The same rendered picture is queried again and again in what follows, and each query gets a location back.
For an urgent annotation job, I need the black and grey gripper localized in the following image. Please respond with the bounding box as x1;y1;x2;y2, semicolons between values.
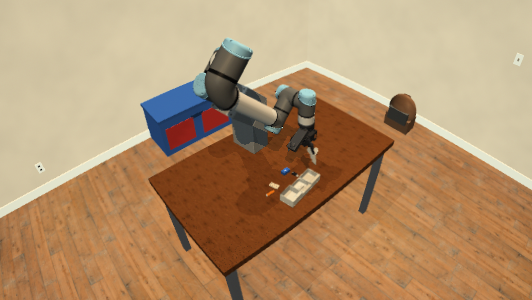
298;120;318;164

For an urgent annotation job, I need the cream three-compartment bin rack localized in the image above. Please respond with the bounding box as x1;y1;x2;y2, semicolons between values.
280;168;320;208

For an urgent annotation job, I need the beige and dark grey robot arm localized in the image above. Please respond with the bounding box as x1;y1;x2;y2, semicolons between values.
193;38;316;152

